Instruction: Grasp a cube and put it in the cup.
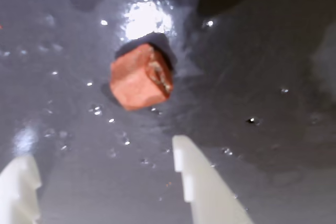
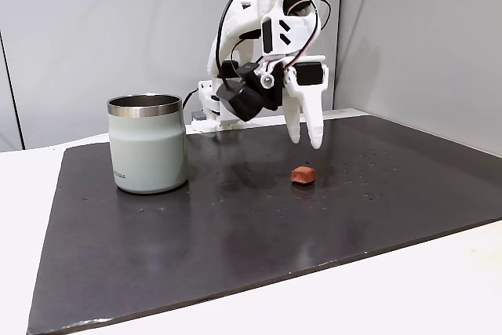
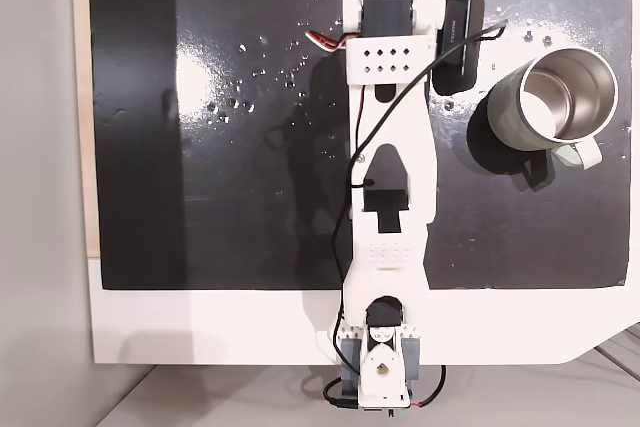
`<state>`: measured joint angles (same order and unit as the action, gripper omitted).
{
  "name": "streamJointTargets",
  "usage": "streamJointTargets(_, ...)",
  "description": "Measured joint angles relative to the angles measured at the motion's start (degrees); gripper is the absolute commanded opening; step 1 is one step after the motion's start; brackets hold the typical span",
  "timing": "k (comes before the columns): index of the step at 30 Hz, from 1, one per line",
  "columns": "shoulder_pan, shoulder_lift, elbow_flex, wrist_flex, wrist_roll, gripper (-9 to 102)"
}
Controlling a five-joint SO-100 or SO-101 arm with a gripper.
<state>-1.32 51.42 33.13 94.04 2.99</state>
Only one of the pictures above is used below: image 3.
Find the black table mat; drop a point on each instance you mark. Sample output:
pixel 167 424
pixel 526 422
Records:
pixel 225 222

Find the black oval camera box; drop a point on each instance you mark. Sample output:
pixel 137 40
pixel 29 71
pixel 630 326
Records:
pixel 457 12

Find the light wooden board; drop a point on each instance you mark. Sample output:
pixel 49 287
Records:
pixel 80 97

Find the grey table clamp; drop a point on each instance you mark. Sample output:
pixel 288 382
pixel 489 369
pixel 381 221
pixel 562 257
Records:
pixel 413 359
pixel 350 357

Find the pale green steel cup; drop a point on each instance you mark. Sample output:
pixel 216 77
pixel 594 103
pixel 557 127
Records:
pixel 500 117

